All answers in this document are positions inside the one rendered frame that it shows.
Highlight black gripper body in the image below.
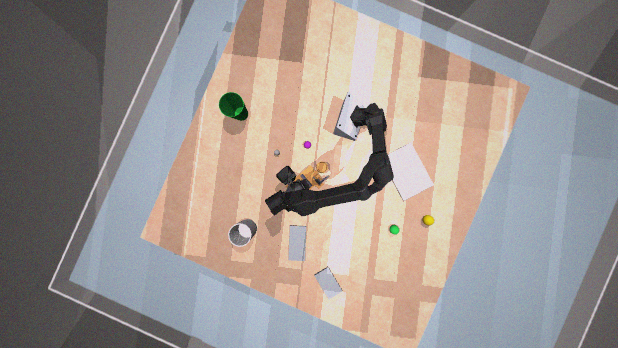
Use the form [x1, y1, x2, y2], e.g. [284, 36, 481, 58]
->
[276, 166, 294, 185]

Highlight yellow ball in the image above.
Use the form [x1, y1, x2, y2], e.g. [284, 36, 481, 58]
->
[423, 215, 434, 226]

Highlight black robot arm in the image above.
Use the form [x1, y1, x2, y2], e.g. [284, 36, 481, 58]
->
[265, 103, 394, 216]

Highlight grey cup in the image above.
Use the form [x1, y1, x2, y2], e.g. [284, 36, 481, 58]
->
[228, 219, 257, 247]

